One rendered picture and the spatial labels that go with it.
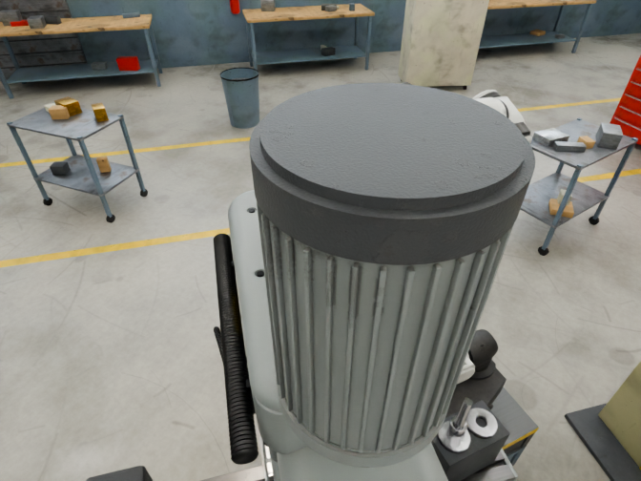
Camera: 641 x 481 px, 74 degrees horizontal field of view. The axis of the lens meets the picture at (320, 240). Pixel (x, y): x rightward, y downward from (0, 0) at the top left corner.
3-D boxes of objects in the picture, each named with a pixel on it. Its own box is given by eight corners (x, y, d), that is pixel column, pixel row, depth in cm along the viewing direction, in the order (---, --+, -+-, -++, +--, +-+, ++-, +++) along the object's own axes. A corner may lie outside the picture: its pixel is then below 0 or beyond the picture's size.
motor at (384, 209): (265, 332, 56) (235, 90, 36) (406, 304, 60) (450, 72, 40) (295, 491, 41) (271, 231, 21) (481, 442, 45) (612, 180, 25)
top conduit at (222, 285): (214, 246, 88) (212, 233, 86) (235, 243, 89) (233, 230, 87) (233, 468, 54) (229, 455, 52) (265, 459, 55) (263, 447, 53)
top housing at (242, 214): (234, 250, 94) (223, 189, 84) (347, 233, 99) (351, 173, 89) (263, 468, 58) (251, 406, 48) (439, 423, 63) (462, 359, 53)
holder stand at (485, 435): (415, 456, 138) (424, 425, 126) (469, 428, 145) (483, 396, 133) (438, 493, 130) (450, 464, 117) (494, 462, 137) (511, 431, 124)
